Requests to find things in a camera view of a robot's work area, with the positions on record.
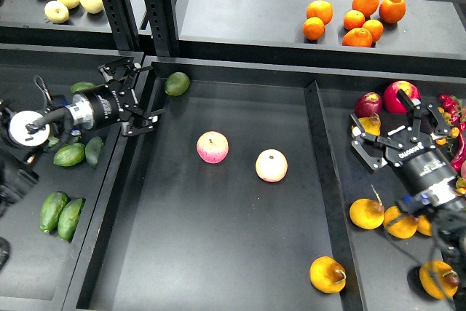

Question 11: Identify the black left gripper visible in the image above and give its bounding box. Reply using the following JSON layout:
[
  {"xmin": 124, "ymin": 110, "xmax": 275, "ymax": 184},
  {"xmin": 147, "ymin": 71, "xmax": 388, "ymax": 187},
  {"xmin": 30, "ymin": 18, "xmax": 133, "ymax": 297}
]
[{"xmin": 71, "ymin": 57, "xmax": 165, "ymax": 136}]

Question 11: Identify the black shelf post left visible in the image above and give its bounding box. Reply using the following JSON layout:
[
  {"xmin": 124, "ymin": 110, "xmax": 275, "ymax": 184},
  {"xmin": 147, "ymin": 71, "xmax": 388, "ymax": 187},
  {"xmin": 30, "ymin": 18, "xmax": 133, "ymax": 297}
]
[{"xmin": 102, "ymin": 0, "xmax": 135, "ymax": 51}]

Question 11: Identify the bright red apple right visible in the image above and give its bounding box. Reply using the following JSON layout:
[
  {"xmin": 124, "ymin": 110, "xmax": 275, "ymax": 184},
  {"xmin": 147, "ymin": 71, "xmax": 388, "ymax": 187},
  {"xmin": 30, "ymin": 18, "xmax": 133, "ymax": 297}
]
[{"xmin": 382, "ymin": 80, "xmax": 421, "ymax": 114}]

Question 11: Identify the orange middle small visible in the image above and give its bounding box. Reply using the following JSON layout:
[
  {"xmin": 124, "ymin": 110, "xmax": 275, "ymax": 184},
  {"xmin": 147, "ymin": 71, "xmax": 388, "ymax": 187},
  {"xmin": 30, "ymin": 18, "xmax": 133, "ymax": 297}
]
[{"xmin": 343, "ymin": 9, "xmax": 366, "ymax": 31}]

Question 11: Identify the pink red apple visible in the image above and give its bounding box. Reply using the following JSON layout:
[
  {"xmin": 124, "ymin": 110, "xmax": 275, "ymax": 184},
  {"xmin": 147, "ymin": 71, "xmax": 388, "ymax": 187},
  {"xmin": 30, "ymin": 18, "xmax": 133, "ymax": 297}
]
[{"xmin": 197, "ymin": 130, "xmax": 229, "ymax": 164}]

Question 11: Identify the orange top right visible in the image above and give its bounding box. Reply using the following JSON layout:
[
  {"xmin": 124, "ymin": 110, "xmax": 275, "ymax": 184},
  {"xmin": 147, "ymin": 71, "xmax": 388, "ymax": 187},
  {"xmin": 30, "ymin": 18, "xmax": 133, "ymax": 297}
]
[{"xmin": 379, "ymin": 0, "xmax": 406, "ymax": 24}]

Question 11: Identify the orange top centre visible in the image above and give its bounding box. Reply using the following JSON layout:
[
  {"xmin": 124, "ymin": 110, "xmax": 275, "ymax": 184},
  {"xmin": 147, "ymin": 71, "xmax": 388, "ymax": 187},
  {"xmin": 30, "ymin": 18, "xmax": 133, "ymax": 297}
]
[{"xmin": 352, "ymin": 0, "xmax": 379, "ymax": 17}]

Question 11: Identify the dark green avocado cluster right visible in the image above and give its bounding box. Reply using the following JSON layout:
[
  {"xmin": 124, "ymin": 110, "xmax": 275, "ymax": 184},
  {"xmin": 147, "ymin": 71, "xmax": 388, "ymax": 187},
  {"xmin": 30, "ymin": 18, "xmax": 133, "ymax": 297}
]
[{"xmin": 84, "ymin": 136, "xmax": 104, "ymax": 168}]

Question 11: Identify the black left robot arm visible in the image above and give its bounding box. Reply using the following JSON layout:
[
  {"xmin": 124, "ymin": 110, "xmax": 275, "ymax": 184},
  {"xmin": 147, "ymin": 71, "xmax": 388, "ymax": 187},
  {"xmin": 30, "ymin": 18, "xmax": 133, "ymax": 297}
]
[{"xmin": 1, "ymin": 57, "xmax": 164, "ymax": 212}]

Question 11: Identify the black shelf post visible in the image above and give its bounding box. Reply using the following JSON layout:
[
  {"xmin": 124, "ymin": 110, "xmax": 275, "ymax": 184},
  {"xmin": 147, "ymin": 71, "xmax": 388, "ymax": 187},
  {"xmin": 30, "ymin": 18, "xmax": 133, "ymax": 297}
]
[
  {"xmin": 102, "ymin": 0, "xmax": 135, "ymax": 51},
  {"xmin": 144, "ymin": 0, "xmax": 180, "ymax": 58}
]

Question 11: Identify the cherry tomato bunch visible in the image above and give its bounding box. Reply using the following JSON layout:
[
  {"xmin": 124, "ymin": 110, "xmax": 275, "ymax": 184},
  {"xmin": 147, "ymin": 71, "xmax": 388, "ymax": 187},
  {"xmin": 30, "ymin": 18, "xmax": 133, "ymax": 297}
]
[{"xmin": 435, "ymin": 94, "xmax": 465, "ymax": 146}]

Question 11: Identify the pale yellow pear front left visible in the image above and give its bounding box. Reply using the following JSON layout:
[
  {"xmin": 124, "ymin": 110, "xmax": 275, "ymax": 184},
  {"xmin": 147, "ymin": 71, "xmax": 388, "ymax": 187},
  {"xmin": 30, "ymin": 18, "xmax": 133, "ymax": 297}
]
[{"xmin": 44, "ymin": 1, "xmax": 69, "ymax": 24}]

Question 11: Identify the red chili pepper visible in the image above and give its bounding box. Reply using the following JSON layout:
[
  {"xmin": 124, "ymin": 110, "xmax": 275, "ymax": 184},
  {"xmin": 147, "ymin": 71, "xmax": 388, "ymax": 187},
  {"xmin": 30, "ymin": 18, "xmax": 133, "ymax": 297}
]
[{"xmin": 450, "ymin": 132, "xmax": 465, "ymax": 172}]

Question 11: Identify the black shelf post right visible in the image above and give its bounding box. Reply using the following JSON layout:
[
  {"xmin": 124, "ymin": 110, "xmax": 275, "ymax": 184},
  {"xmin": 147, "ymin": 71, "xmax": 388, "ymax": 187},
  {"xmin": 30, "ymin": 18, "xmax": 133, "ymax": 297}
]
[{"xmin": 144, "ymin": 0, "xmax": 180, "ymax": 58}]

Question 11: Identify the orange front bottom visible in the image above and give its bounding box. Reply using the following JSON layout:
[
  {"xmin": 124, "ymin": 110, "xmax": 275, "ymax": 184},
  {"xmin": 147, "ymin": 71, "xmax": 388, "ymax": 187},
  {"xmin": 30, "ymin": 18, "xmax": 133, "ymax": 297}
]
[{"xmin": 342, "ymin": 28, "xmax": 373, "ymax": 47}]

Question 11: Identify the black right tray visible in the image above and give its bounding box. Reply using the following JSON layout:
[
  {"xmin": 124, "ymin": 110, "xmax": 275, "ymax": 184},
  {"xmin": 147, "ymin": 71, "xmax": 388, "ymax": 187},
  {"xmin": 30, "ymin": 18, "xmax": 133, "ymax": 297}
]
[{"xmin": 307, "ymin": 73, "xmax": 465, "ymax": 310}]

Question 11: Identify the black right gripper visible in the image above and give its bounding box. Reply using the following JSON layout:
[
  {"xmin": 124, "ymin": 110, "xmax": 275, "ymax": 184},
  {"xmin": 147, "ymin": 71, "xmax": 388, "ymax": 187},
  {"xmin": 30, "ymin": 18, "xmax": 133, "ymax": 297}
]
[{"xmin": 350, "ymin": 90, "xmax": 457, "ymax": 202}]

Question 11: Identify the pale yellow pear right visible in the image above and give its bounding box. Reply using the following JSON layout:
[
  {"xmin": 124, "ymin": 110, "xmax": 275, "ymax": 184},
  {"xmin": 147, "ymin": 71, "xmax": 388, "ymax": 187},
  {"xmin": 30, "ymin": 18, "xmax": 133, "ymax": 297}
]
[{"xmin": 80, "ymin": 0, "xmax": 104, "ymax": 15}]

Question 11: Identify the pale pink apple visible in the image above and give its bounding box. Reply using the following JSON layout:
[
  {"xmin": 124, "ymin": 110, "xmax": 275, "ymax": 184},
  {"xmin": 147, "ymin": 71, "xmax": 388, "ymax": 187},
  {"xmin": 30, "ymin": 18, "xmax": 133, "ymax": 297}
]
[{"xmin": 255, "ymin": 149, "xmax": 288, "ymax": 183}]

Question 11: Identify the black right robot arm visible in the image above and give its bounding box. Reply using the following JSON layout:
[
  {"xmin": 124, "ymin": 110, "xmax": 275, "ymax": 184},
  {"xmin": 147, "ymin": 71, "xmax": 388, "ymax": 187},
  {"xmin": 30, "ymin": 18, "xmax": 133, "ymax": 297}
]
[{"xmin": 350, "ymin": 90, "xmax": 465, "ymax": 288}]

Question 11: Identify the black metal divider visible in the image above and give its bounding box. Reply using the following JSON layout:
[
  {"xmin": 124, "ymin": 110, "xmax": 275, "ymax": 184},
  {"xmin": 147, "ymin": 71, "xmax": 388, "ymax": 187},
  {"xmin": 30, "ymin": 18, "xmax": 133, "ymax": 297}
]
[{"xmin": 304, "ymin": 82, "xmax": 360, "ymax": 310}]

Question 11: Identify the dark red apple right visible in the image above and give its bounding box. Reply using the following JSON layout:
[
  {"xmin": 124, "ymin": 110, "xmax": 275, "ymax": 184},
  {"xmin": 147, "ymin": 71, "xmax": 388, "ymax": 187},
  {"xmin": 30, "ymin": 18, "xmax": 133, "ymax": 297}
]
[{"xmin": 354, "ymin": 92, "xmax": 382, "ymax": 118}]

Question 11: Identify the green avocado tray corner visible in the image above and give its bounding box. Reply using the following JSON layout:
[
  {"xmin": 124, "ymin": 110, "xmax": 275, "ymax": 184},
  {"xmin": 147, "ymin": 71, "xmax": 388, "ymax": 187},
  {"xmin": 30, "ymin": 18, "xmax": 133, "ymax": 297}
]
[{"xmin": 165, "ymin": 71, "xmax": 190, "ymax": 96}]

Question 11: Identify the orange right lower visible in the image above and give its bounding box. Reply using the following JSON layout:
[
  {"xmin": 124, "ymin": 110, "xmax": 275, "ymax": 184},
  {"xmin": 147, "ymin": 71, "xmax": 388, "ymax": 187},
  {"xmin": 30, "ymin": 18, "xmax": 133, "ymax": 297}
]
[{"xmin": 363, "ymin": 19, "xmax": 384, "ymax": 43}]

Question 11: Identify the small tomatoes right edge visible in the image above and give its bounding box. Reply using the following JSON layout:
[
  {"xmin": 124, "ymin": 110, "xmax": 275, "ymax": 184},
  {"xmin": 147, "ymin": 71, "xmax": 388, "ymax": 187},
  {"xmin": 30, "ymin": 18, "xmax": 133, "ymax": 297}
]
[{"xmin": 455, "ymin": 161, "xmax": 466, "ymax": 194}]

